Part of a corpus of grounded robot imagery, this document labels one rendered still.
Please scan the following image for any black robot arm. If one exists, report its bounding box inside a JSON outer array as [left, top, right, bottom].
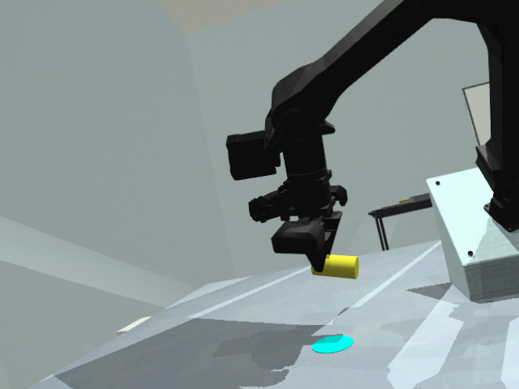
[[226, 0, 519, 232]]

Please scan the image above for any yellow cylinder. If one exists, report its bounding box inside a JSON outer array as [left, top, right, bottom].
[[311, 254, 358, 279]]

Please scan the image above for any cyan circle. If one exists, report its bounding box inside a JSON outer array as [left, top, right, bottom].
[[311, 336, 354, 353]]

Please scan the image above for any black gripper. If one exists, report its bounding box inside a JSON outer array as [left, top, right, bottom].
[[271, 166, 348, 272]]

